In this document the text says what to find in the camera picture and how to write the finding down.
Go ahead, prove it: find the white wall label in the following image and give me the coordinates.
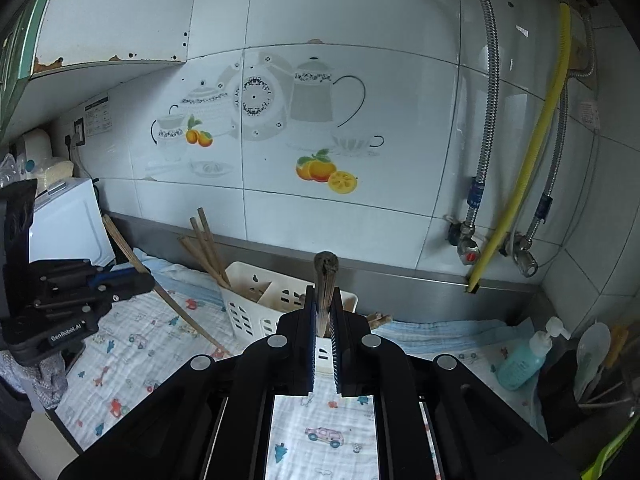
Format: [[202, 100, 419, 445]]
[[82, 94, 112, 137]]

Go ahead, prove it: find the grey crumpled cloth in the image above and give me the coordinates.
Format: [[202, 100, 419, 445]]
[[0, 350, 69, 411]]

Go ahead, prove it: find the clear plastic bag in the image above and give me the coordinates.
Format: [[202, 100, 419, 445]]
[[0, 152, 27, 187]]

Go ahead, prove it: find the small wall label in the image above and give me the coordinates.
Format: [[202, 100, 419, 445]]
[[579, 101, 602, 129]]

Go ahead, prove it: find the printed white blanket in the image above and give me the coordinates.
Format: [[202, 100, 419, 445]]
[[55, 252, 548, 480]]

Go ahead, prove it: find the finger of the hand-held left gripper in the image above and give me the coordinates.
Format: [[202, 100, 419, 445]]
[[101, 274, 156, 304], [89, 262, 152, 287]]

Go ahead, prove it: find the beige object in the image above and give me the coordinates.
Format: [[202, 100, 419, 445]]
[[16, 128, 54, 162]]

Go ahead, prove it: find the teal pump soap bottle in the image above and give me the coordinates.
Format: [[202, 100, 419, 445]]
[[495, 316, 572, 391]]

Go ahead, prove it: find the yellow utensil handle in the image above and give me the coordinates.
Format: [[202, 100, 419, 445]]
[[606, 324, 629, 372]]

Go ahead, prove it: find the single long wooden chopstick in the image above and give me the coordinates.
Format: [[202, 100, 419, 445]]
[[102, 214, 232, 359], [313, 251, 340, 338]]

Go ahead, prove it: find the cream plastic utensil holder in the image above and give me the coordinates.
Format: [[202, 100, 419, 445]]
[[218, 261, 359, 376]]

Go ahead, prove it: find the wall cabinet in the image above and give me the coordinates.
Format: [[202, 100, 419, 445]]
[[0, 0, 202, 128]]

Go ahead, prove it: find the yellow gas hose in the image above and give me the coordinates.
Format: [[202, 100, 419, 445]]
[[467, 2, 572, 295]]

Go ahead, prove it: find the pale yellow sponge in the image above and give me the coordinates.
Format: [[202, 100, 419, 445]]
[[36, 157, 74, 194]]

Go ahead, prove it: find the white plastic spoon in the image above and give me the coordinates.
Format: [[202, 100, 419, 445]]
[[572, 322, 612, 402]]

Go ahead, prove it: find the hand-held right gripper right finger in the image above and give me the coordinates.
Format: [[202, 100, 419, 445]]
[[331, 286, 582, 480]]

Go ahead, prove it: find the dark utensil container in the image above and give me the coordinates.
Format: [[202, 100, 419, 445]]
[[537, 349, 640, 442]]

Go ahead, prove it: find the steel backsplash strip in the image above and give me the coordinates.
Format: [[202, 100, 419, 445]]
[[95, 211, 547, 324]]

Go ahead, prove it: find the metal valve with red knob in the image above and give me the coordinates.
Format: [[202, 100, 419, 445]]
[[446, 214, 484, 267]]

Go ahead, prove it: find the wall socket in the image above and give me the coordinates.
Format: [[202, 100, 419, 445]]
[[64, 117, 87, 149]]

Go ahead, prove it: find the plain metal valve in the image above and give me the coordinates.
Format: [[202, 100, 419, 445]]
[[504, 232, 539, 279]]

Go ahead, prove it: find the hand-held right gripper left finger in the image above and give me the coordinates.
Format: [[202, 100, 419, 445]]
[[56, 285, 317, 480]]

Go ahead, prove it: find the white appliance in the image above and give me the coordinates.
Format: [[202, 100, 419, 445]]
[[28, 176, 117, 269]]

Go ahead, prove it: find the neon green object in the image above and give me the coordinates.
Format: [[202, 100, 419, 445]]
[[580, 422, 640, 480]]

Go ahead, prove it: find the braided metal hose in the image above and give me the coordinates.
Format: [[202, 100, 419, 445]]
[[451, 0, 501, 228], [527, 10, 596, 243]]

